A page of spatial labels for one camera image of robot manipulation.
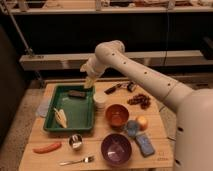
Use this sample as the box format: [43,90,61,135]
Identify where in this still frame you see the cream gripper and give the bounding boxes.
[80,63,98,89]

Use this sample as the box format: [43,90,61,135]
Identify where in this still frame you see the dark eraser block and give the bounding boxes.
[68,90,86,98]

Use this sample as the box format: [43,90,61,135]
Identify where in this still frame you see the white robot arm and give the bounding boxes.
[81,40,213,171]

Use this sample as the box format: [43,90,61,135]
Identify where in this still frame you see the small metal cup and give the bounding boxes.
[69,134,83,150]

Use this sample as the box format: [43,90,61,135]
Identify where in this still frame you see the green plastic tray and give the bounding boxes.
[43,85,95,132]

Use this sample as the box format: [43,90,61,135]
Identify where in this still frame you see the small dark clip object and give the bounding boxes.
[123,81,137,92]

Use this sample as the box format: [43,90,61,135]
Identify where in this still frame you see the orange bowl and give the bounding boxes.
[105,104,129,127]

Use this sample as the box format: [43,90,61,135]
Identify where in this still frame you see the grey metal shelf beam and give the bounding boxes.
[19,50,213,71]

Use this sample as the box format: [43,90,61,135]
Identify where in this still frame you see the dark grape bunch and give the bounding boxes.
[127,93,151,109]

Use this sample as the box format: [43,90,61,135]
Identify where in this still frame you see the blue round scrubber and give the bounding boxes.
[125,120,140,138]

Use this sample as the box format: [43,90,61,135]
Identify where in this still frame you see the purple bowl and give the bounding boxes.
[101,133,132,166]

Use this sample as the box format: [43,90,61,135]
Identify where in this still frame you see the orange carrot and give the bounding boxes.
[33,142,62,154]

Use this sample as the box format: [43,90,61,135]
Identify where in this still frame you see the silver fork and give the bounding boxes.
[59,156,94,166]

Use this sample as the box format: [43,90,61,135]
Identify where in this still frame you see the blue sponge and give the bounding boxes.
[136,134,155,157]

